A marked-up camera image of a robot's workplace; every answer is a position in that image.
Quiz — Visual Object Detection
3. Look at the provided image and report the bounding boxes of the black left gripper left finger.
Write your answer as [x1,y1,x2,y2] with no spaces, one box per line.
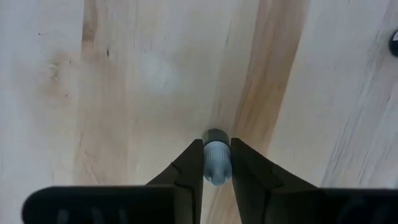
[146,139,205,224]

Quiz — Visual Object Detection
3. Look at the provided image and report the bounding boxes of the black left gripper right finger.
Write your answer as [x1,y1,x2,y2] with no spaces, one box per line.
[231,138,318,224]

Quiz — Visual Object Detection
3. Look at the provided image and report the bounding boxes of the large dark blue colouring bottle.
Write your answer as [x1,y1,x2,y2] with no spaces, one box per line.
[388,29,398,58]

